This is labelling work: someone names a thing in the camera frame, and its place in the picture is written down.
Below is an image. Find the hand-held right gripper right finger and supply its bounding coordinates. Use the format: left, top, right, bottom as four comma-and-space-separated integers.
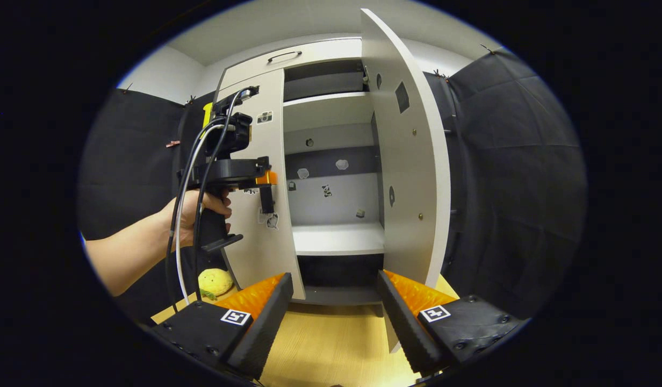
377, 269, 525, 375

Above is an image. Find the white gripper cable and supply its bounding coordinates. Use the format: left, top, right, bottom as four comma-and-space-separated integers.
174, 124, 227, 305

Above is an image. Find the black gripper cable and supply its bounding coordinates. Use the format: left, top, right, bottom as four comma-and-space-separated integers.
164, 89, 256, 312

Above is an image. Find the yellow plush toy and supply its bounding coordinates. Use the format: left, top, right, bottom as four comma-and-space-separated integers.
198, 268, 235, 300

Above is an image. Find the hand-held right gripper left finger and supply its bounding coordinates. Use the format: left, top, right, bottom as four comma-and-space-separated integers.
151, 272, 294, 379

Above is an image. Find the white shoe cabinet door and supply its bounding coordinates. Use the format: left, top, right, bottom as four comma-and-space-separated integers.
359, 8, 451, 354
215, 68, 306, 300

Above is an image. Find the white cabinet shelf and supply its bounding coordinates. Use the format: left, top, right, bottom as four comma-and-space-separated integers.
283, 92, 375, 133
292, 223, 385, 256

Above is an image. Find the white double-door shoe cabinet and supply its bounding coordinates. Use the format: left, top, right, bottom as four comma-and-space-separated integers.
215, 37, 388, 318

